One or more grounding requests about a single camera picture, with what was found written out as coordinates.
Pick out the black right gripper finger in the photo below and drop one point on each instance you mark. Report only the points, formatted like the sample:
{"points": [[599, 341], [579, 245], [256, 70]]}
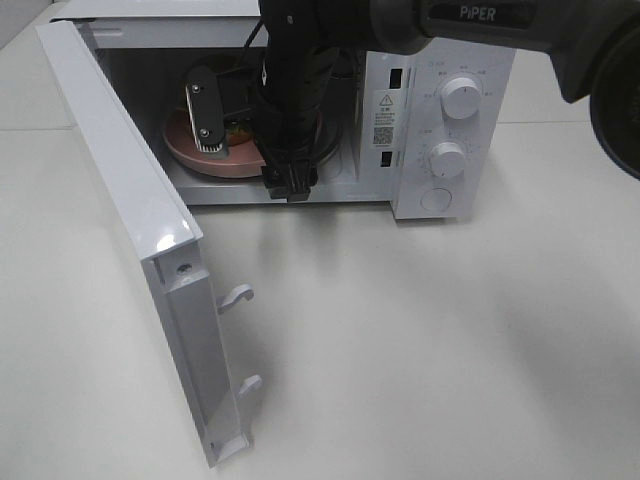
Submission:
{"points": [[205, 110]]}

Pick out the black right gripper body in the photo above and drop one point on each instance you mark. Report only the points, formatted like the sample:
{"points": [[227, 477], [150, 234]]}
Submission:
{"points": [[288, 91]]}

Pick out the burger with sesame-free bun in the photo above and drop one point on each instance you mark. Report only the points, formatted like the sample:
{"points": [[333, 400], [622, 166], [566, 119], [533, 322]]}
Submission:
{"points": [[235, 80]]}

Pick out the pink round plate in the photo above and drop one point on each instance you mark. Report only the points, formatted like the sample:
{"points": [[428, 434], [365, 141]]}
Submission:
{"points": [[242, 161]]}

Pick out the white microwave door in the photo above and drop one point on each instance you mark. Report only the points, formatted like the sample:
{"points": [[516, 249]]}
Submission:
{"points": [[165, 237]]}

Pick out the round door release button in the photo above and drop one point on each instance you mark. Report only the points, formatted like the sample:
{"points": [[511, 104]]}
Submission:
{"points": [[436, 200]]}

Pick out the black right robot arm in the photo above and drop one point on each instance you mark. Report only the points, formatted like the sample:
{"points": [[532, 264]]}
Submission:
{"points": [[593, 46]]}

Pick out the glass microwave turntable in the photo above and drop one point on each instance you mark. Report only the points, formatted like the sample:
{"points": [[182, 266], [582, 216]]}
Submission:
{"points": [[327, 141]]}

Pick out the warning label sticker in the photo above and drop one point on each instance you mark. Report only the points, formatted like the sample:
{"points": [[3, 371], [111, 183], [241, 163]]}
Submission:
{"points": [[385, 117]]}

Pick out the white microwave oven body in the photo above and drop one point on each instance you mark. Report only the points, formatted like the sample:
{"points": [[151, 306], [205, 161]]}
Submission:
{"points": [[146, 49]]}

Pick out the upper white power knob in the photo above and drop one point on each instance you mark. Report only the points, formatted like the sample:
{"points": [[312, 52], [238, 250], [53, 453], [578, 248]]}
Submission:
{"points": [[460, 97]]}

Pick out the lower white timer knob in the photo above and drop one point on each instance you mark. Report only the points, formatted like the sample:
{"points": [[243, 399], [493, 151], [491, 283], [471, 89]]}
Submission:
{"points": [[447, 160]]}

